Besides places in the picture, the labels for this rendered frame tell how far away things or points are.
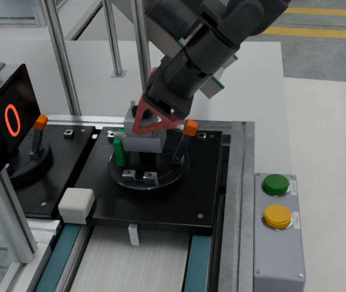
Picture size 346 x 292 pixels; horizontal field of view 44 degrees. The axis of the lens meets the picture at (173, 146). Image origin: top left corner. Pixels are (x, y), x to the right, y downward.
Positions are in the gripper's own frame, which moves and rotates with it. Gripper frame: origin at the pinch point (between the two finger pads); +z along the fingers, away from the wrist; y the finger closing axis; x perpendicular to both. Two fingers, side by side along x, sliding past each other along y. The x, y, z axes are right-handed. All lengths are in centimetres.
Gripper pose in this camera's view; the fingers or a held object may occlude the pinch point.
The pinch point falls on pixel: (142, 119)
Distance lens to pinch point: 68.0
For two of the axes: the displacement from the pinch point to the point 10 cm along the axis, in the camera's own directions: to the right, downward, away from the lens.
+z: -6.0, 5.5, 5.8
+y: -1.7, 6.2, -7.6
